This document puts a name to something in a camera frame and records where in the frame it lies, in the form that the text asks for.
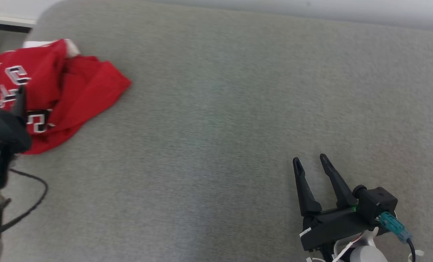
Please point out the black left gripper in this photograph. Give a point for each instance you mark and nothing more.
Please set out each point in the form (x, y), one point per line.
(9, 127)

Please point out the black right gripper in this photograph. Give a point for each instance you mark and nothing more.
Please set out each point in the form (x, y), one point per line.
(333, 227)

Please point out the red Bulls basketball jersey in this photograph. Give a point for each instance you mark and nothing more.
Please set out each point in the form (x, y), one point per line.
(38, 65)

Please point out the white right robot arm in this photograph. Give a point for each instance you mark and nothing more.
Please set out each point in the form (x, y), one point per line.
(365, 254)

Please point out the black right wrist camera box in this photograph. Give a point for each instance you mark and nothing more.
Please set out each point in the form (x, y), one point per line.
(378, 205)

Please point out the grey wall rail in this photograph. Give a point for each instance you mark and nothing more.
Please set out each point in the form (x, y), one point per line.
(5, 23)

